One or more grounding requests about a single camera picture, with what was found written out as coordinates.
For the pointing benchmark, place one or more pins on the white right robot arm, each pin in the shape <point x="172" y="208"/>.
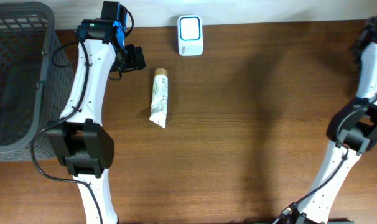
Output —
<point x="351" y="133"/>

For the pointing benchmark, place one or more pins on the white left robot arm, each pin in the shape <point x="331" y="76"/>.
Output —
<point x="79" y="140"/>

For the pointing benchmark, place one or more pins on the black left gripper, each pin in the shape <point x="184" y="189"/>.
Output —
<point x="135" y="57"/>

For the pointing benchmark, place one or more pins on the white cream tube gold cap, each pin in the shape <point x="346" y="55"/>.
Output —
<point x="159" y="101"/>

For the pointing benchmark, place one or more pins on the grey plastic mesh basket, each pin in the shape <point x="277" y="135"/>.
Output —
<point x="35" y="82"/>

